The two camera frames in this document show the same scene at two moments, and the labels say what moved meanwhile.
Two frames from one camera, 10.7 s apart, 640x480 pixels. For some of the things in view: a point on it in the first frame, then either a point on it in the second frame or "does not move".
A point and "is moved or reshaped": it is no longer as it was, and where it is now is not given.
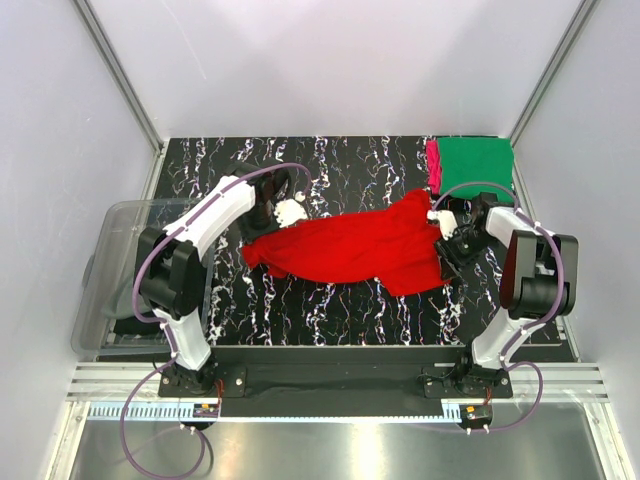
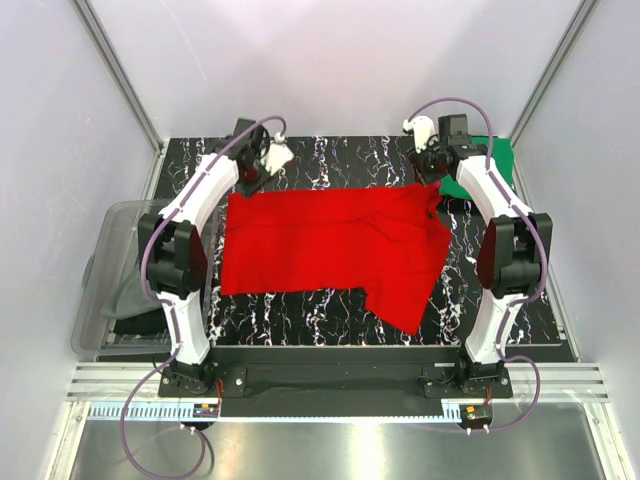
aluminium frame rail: [563, 382] does not move
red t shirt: [393, 247] is moved or reshaped
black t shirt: [131, 325] does not move
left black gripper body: [257, 222] → [249, 183]
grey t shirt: [118, 300] does not move
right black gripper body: [463, 246] → [427, 164]
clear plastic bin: [112, 265] does not move
